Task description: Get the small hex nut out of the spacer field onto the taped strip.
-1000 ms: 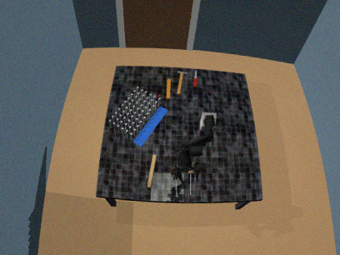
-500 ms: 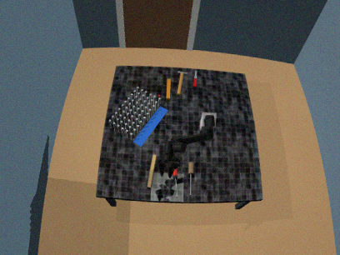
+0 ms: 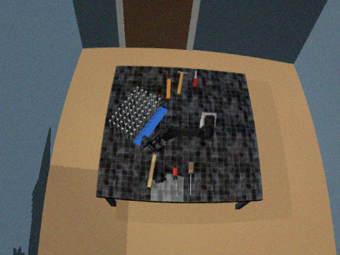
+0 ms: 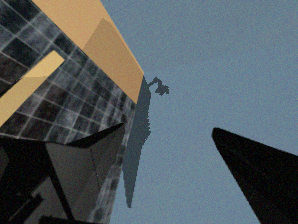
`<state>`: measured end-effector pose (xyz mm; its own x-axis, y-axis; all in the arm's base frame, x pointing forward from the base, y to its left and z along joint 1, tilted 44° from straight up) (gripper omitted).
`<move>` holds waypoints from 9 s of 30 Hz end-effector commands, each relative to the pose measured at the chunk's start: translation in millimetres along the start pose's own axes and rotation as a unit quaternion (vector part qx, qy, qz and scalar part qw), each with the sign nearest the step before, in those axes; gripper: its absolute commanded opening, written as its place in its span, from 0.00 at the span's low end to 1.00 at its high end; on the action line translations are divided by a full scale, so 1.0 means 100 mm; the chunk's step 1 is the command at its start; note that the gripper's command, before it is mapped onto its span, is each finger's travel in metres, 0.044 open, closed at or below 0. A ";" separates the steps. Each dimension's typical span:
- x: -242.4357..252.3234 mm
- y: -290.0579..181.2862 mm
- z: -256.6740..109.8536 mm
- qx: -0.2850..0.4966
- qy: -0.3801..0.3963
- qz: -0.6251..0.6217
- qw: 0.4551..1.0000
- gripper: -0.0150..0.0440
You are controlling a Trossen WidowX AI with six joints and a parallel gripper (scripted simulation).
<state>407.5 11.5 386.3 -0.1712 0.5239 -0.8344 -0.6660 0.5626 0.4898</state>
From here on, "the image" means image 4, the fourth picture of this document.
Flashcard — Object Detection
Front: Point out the tan flat bar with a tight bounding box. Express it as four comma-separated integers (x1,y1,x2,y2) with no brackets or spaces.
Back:
0,51,64,127

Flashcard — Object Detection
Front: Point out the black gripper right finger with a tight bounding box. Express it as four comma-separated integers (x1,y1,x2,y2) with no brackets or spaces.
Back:
211,128,298,224

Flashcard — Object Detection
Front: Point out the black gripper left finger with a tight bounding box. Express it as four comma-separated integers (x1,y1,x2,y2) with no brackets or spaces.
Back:
0,123,125,221

